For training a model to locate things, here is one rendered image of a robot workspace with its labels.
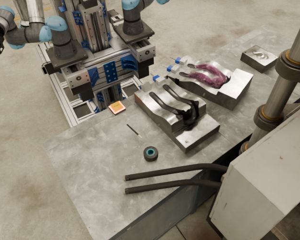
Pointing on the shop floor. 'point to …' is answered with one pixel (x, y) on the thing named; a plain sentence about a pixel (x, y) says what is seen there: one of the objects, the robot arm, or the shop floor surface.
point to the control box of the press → (265, 181)
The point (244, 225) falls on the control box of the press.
